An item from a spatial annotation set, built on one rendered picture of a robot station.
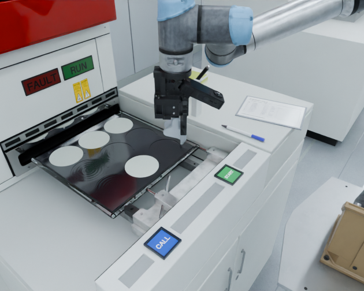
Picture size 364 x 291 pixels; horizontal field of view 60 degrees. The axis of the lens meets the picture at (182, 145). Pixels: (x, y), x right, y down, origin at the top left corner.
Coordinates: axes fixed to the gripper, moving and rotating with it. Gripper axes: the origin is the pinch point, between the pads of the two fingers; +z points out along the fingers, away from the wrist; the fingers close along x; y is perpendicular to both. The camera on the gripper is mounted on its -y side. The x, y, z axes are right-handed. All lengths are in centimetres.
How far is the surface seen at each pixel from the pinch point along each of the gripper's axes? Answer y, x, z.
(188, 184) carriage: -1.2, 2.6, 13.8
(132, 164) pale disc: 15.3, -3.5, 11.9
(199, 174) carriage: -4.4, -1.6, 13.8
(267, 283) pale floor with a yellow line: -42, -18, 102
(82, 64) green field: 33.1, -28.9, -8.5
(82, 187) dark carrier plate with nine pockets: 27.5, 6.2, 12.0
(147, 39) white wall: 40, -266, 61
